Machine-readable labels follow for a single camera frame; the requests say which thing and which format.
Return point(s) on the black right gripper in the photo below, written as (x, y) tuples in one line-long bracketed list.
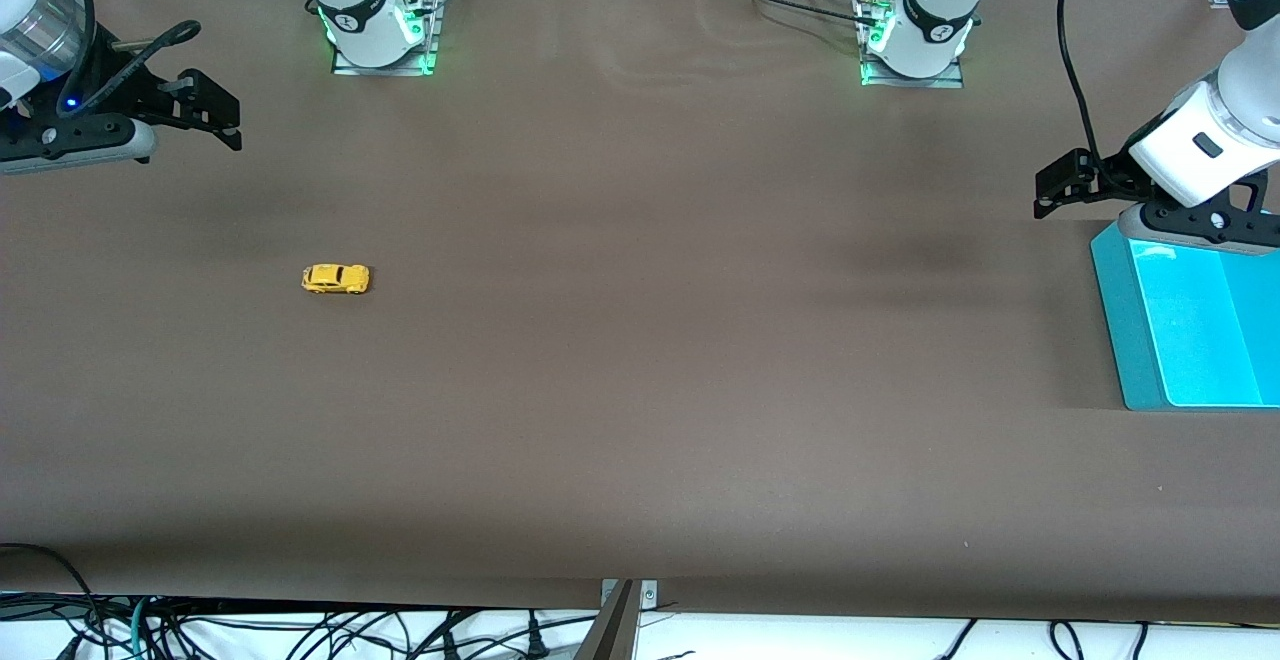
[(140, 92)]

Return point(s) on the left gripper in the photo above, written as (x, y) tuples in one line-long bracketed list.
[(1108, 177)]

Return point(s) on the yellow beetle toy car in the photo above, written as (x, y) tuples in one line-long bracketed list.
[(335, 280)]

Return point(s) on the teal plastic bin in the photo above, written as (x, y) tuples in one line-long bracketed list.
[(1190, 340)]

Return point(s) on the brown table cover sheet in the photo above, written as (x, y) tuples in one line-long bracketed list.
[(640, 340)]

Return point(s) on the dark grey metal strut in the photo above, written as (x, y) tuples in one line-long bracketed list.
[(612, 630)]

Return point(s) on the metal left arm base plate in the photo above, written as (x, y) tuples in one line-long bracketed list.
[(940, 82)]

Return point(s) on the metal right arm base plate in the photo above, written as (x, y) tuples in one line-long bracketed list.
[(432, 35)]

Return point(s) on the metal table edge bracket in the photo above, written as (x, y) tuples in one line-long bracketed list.
[(648, 595)]

